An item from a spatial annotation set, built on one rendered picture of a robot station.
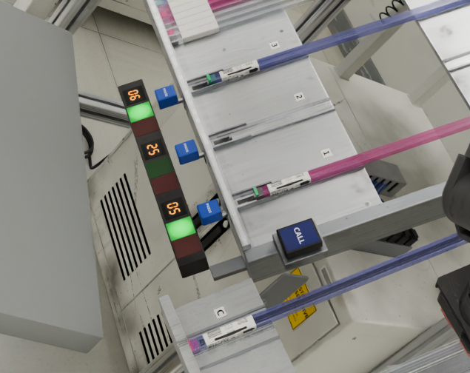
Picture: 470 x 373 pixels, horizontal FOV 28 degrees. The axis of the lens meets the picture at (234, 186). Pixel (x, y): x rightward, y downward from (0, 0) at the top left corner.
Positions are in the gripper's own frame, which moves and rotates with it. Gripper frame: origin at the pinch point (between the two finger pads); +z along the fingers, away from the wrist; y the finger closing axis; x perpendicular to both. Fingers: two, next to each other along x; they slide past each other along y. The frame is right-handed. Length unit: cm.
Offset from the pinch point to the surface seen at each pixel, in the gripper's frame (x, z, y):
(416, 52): -108, 188, 160
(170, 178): 21, 15, 43
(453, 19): -29, 13, 50
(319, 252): 8.3, 9.7, 20.8
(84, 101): 25, 58, 93
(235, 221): 16.2, 11.3, 30.3
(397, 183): -24, 59, 49
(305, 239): 9.5, 8.1, 22.6
